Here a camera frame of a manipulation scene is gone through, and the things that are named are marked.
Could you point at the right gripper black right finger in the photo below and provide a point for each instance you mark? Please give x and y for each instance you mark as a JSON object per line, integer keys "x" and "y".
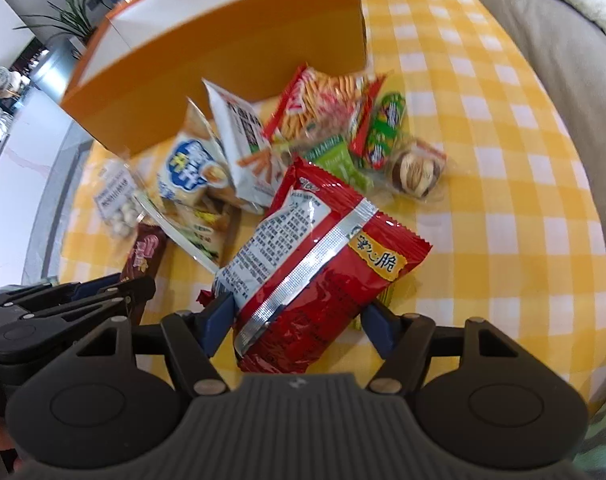
{"x": 403, "y": 343}

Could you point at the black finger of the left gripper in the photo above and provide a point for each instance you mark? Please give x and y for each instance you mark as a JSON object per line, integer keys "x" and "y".
{"x": 126, "y": 299}
{"x": 56, "y": 294}

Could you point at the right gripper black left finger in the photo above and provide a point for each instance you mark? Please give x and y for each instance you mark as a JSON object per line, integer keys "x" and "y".
{"x": 191, "y": 340}

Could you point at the clear white ball candy pack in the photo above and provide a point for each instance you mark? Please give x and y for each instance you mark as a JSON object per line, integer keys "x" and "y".
{"x": 114, "y": 198}

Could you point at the yellow green snack packet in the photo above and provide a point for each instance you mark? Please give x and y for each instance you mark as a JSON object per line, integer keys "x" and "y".
{"x": 204, "y": 232}

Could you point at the red crispy noodle snack bag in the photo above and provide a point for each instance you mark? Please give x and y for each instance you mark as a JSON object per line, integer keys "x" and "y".
{"x": 322, "y": 253}

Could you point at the blue white cracker bag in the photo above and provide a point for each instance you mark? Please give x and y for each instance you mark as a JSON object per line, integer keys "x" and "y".
{"x": 196, "y": 164}

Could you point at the white spicy gluten strip packet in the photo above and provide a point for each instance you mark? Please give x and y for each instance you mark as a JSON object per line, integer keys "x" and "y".
{"x": 255, "y": 170}

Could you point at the brown chocolate wafer packet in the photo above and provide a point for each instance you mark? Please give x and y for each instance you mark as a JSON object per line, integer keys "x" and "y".
{"x": 141, "y": 267}

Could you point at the yellow checkered tablecloth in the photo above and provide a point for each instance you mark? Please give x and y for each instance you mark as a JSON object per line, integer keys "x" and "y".
{"x": 515, "y": 235}

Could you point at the green wasabi snack packet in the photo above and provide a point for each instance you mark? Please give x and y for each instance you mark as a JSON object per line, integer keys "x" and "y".
{"x": 333, "y": 155}

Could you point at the green red candy packet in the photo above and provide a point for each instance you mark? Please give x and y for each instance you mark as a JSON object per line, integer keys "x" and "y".
{"x": 384, "y": 129}

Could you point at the green striped rug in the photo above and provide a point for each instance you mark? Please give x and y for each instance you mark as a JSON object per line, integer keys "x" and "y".
{"x": 592, "y": 456}

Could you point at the red Mimi shrimp stick bag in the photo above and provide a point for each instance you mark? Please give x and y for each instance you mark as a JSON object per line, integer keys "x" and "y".
{"x": 315, "y": 106}

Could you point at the potted green plant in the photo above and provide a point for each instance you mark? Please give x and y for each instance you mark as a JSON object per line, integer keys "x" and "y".
{"x": 69, "y": 18}

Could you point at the orange storage box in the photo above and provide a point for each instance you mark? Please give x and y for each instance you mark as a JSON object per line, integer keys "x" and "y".
{"x": 149, "y": 58}

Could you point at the grey sofa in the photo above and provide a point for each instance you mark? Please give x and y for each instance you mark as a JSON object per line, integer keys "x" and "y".
{"x": 568, "y": 54}

